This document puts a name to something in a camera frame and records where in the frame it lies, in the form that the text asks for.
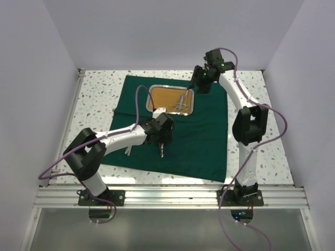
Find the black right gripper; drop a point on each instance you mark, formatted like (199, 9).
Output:
(196, 80)

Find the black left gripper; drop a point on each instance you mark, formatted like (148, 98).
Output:
(167, 137)

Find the steel forceps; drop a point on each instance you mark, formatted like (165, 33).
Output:
(160, 149)

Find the steel surgical scissors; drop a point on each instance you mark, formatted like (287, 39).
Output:
(178, 105)

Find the steel hemostat clamp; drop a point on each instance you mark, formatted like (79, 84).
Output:
(184, 107)

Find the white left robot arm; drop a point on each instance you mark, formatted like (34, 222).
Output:
(86, 152)

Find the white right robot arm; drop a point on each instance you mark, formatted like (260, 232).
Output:
(250, 123)

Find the steel instrument tray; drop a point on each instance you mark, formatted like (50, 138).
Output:
(172, 113)

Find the yellow tray liner mat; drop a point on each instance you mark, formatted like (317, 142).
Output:
(162, 96)

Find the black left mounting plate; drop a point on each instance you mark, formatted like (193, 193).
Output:
(117, 197)

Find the black mounting plate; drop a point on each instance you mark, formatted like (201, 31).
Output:
(117, 197)
(232, 200)

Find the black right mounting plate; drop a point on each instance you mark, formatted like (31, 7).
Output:
(232, 200)

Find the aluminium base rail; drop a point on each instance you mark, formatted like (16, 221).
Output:
(172, 197)

